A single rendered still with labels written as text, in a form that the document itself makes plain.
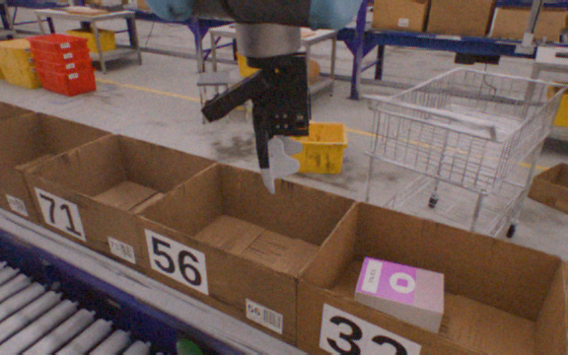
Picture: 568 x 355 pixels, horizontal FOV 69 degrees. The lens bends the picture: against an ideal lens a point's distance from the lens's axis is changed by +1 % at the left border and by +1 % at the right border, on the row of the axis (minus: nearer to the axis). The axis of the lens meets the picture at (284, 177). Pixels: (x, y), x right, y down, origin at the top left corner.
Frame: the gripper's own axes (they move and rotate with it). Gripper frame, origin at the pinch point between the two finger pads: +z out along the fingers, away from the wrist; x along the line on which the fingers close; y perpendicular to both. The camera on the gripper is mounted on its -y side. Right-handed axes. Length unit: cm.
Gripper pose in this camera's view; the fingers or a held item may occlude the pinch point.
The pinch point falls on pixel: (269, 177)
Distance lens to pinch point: 67.2
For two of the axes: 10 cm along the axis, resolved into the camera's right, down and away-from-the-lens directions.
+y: 9.9, -0.2, -1.4
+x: 1.2, -4.9, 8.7
